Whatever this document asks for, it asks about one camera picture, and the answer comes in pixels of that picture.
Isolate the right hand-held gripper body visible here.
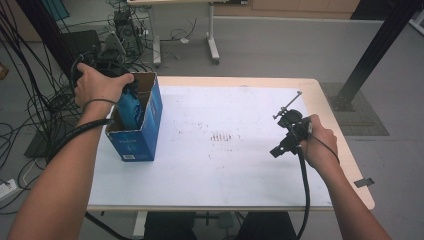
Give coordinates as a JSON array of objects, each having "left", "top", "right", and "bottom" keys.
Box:
[{"left": 272, "top": 90, "right": 313, "bottom": 158}]

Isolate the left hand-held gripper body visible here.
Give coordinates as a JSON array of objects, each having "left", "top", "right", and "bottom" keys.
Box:
[{"left": 94, "top": 59, "right": 139, "bottom": 96}]

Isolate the blue bottle with white cap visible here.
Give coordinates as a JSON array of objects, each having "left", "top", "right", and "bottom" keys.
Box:
[{"left": 117, "top": 91, "right": 145, "bottom": 131}]

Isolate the blue cardboard box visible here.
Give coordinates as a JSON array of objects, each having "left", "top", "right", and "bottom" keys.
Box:
[{"left": 104, "top": 71, "right": 164, "bottom": 163}]

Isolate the person's left hand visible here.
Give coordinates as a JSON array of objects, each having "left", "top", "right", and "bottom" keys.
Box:
[{"left": 73, "top": 62, "right": 135, "bottom": 110}]

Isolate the person's right hand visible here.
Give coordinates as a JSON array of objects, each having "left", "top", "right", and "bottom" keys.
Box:
[{"left": 299, "top": 113, "right": 341, "bottom": 172}]

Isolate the black wrist band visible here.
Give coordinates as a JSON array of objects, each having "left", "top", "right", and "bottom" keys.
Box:
[{"left": 82, "top": 97, "right": 118, "bottom": 113}]

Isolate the black case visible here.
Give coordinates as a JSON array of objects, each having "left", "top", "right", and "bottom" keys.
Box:
[{"left": 61, "top": 29, "right": 103, "bottom": 66}]

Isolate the grey electronic device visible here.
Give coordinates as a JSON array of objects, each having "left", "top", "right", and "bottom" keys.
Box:
[{"left": 113, "top": 9, "right": 145, "bottom": 51}]

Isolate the white table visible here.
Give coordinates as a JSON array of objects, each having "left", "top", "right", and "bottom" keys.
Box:
[{"left": 88, "top": 85, "right": 333, "bottom": 207}]

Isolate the dark floor mat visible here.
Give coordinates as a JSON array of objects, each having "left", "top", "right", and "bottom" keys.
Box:
[{"left": 319, "top": 82, "right": 390, "bottom": 137}]

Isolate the black metal stand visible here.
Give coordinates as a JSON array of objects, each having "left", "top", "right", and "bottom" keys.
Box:
[{"left": 14, "top": 0, "right": 94, "bottom": 98}]

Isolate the person's right leg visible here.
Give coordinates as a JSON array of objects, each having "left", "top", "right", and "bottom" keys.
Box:
[{"left": 234, "top": 211, "right": 298, "bottom": 240}]

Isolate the person's leg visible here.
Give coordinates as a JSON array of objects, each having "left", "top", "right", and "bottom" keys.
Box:
[
  {"left": 234, "top": 211, "right": 298, "bottom": 240},
  {"left": 143, "top": 211, "right": 198, "bottom": 240}
]

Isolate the teal panel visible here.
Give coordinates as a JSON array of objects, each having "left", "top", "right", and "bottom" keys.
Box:
[{"left": 41, "top": 0, "right": 71, "bottom": 22}]

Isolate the grey tape strip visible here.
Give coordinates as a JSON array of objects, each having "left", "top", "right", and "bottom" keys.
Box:
[{"left": 353, "top": 177, "right": 375, "bottom": 189}]

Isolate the black metal pillar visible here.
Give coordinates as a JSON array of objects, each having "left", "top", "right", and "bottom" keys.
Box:
[{"left": 329, "top": 0, "right": 424, "bottom": 113}]

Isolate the person's left leg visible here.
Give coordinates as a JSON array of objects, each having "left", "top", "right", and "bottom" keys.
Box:
[{"left": 143, "top": 211, "right": 198, "bottom": 240}]

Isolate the white table leg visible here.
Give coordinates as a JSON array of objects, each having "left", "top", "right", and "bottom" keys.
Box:
[{"left": 131, "top": 210, "right": 148, "bottom": 238}]

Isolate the white power strip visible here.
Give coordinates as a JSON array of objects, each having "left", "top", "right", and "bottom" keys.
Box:
[{"left": 0, "top": 178, "right": 18, "bottom": 201}]

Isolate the thin black cord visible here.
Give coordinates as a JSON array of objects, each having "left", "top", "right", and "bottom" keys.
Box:
[{"left": 308, "top": 131, "right": 341, "bottom": 165}]

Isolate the thick black gripper cable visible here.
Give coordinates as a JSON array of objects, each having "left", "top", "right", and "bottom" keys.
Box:
[
  {"left": 293, "top": 148, "right": 312, "bottom": 240},
  {"left": 46, "top": 118, "right": 133, "bottom": 240}
]

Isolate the tangle of black floor cables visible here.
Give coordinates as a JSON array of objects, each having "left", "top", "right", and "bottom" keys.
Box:
[{"left": 0, "top": 0, "right": 198, "bottom": 216}]

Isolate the black floor base plate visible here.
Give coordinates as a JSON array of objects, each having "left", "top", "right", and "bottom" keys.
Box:
[{"left": 23, "top": 128, "right": 68, "bottom": 159}]

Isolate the white desk frame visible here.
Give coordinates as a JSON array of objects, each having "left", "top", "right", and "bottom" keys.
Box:
[{"left": 127, "top": 0, "right": 249, "bottom": 68}]

